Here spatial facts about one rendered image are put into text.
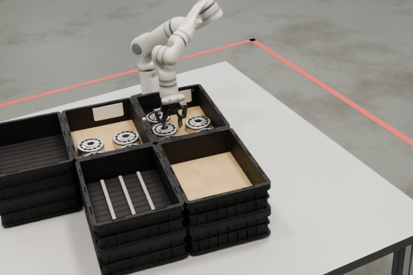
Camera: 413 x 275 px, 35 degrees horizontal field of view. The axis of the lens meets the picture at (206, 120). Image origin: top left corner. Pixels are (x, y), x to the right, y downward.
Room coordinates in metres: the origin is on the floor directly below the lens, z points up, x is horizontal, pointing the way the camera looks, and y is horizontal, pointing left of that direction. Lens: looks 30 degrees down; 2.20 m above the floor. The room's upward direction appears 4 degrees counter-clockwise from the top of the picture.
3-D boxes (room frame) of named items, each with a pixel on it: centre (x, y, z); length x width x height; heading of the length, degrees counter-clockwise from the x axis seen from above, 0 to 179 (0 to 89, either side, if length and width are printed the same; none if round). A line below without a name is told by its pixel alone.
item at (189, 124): (2.31, 0.03, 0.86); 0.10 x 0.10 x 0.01
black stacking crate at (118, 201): (1.82, 0.28, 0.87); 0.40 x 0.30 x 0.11; 16
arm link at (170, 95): (2.26, 0.13, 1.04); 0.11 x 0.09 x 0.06; 16
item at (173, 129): (2.27, 0.17, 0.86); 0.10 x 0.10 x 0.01
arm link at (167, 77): (2.29, 0.15, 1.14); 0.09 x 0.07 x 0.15; 55
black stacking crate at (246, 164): (1.91, -0.01, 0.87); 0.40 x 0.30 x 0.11; 16
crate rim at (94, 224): (1.82, 0.28, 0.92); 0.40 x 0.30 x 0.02; 16
